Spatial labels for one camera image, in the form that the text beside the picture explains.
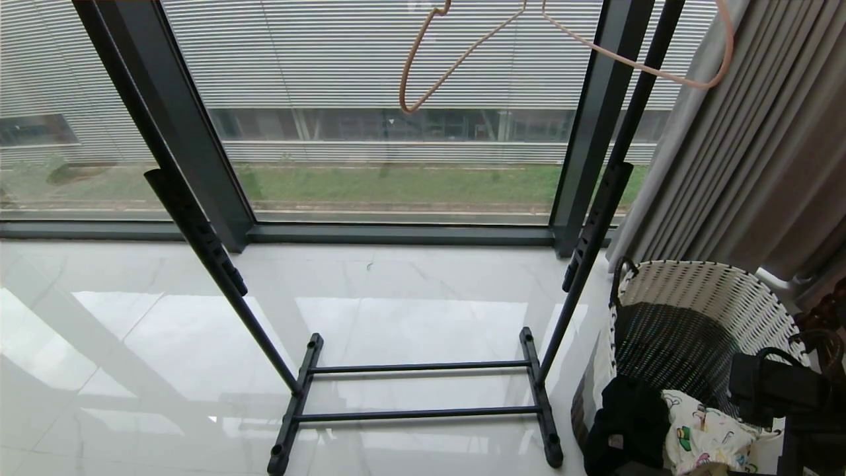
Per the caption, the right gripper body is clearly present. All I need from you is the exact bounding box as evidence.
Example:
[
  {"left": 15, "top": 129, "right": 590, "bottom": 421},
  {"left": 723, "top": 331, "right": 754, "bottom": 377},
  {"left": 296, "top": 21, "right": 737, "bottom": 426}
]
[{"left": 779, "top": 415, "right": 846, "bottom": 476}]

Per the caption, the cream printed garment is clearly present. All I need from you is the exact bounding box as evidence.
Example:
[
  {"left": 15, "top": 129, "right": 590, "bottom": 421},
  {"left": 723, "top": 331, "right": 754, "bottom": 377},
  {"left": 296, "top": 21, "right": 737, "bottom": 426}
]
[{"left": 660, "top": 389, "right": 786, "bottom": 476}]

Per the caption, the black garment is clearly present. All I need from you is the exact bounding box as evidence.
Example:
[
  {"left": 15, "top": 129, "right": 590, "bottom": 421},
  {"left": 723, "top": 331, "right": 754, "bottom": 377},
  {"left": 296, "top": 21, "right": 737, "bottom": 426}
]
[{"left": 583, "top": 374, "right": 672, "bottom": 476}]

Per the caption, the pink clothes hanger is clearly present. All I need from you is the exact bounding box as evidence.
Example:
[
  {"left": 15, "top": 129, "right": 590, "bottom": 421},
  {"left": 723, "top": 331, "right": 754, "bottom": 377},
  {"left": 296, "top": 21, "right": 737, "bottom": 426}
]
[
  {"left": 398, "top": 0, "right": 529, "bottom": 114},
  {"left": 541, "top": 0, "right": 736, "bottom": 91}
]

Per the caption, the white laundry basket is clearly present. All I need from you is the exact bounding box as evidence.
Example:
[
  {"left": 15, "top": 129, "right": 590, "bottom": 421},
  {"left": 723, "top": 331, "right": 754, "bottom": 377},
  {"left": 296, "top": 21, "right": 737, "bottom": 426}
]
[{"left": 607, "top": 257, "right": 812, "bottom": 467}]

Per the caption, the black clothes rack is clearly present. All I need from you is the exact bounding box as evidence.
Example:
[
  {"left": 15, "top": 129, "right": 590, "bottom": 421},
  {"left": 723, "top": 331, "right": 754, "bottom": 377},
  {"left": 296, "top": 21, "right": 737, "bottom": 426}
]
[{"left": 71, "top": 0, "right": 688, "bottom": 475}]

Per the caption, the beige curtain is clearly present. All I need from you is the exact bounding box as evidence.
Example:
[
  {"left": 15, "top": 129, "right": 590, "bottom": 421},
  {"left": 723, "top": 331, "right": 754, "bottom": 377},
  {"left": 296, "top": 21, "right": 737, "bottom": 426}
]
[{"left": 631, "top": 0, "right": 846, "bottom": 313}]

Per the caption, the window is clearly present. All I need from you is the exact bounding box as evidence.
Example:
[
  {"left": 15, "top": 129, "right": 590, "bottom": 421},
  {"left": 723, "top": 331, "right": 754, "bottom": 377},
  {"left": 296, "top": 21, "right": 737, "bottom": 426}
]
[{"left": 0, "top": 0, "right": 722, "bottom": 260}]

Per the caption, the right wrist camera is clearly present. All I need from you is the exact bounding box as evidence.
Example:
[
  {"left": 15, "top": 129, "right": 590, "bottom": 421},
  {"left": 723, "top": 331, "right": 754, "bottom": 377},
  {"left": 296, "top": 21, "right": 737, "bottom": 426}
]
[{"left": 729, "top": 350, "right": 832, "bottom": 429}]

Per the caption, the black cable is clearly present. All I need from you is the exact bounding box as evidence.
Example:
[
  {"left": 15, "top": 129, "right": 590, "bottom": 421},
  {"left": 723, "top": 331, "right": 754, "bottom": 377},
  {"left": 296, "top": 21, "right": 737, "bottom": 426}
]
[{"left": 755, "top": 344, "right": 806, "bottom": 371}]

